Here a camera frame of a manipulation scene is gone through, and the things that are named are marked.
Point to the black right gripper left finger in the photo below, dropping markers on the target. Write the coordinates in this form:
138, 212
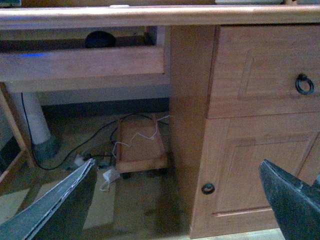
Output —
60, 214

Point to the wooden desk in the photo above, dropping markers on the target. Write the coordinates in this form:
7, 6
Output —
234, 100

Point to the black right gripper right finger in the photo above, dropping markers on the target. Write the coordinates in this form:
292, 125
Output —
295, 204

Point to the white pipe with base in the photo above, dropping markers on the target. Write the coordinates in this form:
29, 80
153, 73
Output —
45, 145

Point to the black ring door handle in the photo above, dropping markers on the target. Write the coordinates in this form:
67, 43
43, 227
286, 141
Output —
208, 188

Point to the small wooden rolling cart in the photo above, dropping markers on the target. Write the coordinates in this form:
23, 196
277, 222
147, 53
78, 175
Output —
139, 146

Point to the black ring drawer handle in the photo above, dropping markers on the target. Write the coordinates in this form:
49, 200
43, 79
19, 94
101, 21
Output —
304, 85

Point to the wooden sliding keyboard tray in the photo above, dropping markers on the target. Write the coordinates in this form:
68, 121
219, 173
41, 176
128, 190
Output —
58, 59

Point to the crumpled white face mask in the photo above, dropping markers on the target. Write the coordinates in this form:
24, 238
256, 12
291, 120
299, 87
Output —
110, 176

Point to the white power adapter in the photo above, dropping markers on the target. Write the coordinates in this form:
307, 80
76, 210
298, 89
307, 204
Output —
80, 160

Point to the dark grey computer mouse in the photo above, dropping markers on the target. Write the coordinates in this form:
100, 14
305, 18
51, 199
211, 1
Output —
100, 39

